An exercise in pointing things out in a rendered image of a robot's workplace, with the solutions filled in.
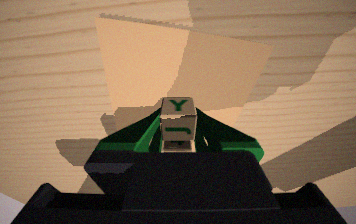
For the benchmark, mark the tan flat mat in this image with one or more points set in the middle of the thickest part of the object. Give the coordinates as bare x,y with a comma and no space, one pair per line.
145,63

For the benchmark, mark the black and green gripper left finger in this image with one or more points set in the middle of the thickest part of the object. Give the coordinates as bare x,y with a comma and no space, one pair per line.
136,136

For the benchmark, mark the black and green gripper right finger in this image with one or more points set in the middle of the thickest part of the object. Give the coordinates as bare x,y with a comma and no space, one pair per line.
223,138

